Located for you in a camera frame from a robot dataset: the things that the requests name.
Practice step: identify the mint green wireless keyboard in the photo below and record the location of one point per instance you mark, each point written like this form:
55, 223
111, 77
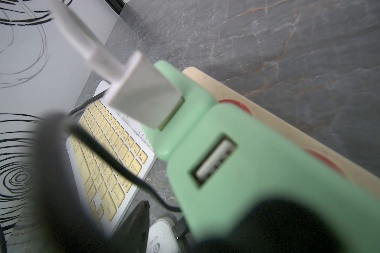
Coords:
161, 238

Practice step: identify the cream power strip red sockets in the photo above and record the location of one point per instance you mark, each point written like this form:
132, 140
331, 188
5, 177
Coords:
347, 168

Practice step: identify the mint green charger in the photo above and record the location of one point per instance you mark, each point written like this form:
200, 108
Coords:
196, 103
230, 162

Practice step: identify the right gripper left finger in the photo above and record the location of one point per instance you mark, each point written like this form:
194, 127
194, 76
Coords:
132, 235

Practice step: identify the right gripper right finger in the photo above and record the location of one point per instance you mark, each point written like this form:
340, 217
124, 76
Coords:
276, 226

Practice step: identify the yellow keyboard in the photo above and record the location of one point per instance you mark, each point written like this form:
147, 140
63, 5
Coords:
103, 191

